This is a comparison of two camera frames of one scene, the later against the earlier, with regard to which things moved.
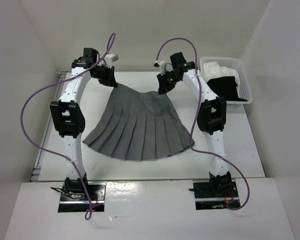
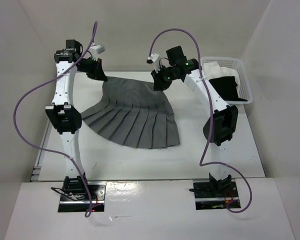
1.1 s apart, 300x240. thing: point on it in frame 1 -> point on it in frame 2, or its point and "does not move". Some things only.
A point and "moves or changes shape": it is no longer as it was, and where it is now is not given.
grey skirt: [138, 126] moves or changes shape
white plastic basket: [244, 91] does not move
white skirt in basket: [212, 70] does not move
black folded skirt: [225, 87] does not move
